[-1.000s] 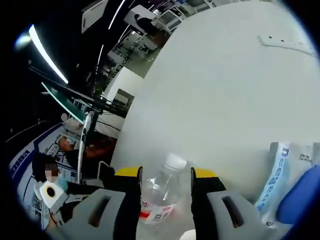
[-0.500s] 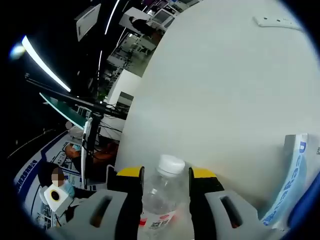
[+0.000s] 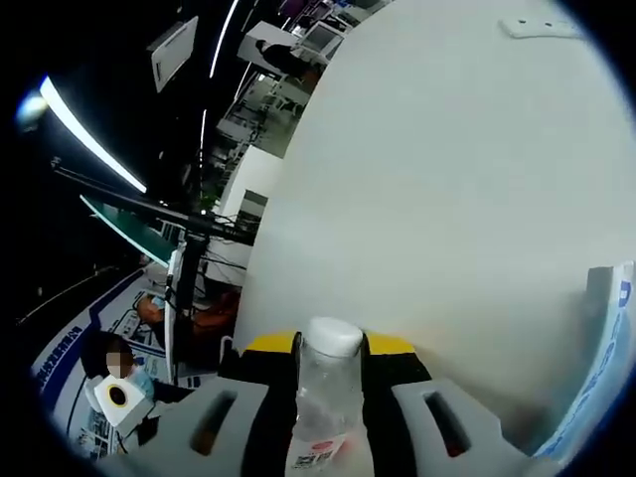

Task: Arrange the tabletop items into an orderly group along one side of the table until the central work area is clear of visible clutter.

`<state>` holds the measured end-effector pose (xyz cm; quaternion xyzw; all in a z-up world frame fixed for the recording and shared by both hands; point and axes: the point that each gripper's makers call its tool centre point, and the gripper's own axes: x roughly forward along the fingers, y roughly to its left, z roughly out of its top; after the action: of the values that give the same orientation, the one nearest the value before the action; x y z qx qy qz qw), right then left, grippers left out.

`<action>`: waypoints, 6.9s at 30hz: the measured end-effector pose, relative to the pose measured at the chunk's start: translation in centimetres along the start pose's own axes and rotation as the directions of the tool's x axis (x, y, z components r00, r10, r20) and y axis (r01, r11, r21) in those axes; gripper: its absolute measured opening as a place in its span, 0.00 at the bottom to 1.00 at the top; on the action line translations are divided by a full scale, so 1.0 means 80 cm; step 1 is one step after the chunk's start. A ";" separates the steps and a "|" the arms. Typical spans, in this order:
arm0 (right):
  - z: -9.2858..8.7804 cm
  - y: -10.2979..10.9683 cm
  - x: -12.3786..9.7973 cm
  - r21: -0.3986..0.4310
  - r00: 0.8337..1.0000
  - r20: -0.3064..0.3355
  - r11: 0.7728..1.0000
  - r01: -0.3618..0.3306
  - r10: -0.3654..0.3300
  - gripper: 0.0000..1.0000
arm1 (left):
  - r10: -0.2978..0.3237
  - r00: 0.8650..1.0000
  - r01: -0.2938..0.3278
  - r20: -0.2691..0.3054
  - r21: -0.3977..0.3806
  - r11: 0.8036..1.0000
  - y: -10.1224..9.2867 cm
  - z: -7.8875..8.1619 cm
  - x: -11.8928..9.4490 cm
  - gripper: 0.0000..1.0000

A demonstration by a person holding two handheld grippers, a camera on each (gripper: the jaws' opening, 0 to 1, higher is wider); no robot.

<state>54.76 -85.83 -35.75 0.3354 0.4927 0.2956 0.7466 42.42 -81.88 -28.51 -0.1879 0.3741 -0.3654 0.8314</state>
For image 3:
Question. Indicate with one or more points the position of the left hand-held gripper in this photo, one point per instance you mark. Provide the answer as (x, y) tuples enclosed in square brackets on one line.
[(119, 397)]

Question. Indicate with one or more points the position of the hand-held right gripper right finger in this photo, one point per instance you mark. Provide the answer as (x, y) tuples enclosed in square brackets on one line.
[(412, 447)]

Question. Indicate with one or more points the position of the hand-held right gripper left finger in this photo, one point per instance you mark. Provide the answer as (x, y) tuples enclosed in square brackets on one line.
[(223, 437)]

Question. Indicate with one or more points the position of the clear water bottle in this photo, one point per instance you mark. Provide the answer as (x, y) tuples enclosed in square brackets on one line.
[(328, 397)]

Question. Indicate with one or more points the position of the clear blue wipes pack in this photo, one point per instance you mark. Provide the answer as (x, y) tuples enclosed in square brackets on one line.
[(611, 358)]

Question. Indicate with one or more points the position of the blue face mask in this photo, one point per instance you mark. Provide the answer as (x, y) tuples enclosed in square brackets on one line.
[(141, 382)]

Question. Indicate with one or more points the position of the person's head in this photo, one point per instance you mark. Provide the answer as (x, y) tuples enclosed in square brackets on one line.
[(94, 350)]

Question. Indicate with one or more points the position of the white blue display poster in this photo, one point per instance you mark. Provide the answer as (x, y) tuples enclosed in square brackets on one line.
[(119, 298)]

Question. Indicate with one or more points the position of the orange chair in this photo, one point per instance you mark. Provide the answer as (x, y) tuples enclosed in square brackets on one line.
[(216, 315)]

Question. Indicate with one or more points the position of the black boom stand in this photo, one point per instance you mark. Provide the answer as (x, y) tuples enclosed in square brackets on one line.
[(191, 268)]

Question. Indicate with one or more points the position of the teal panel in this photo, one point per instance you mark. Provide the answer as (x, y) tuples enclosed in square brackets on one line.
[(139, 233)]

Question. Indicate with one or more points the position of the white table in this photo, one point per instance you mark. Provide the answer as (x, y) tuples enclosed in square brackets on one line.
[(422, 199)]

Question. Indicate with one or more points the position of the ceiling light strip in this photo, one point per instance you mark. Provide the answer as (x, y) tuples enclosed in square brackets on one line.
[(203, 149), (94, 134)]

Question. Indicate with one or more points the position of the long curved ceiling light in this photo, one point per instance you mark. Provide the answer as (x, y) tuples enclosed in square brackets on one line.
[(223, 35)]

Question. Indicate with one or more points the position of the desktop monitor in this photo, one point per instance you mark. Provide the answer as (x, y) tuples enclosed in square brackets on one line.
[(323, 37)]

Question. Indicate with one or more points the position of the white table power strip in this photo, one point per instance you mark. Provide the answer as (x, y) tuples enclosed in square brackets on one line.
[(536, 29)]

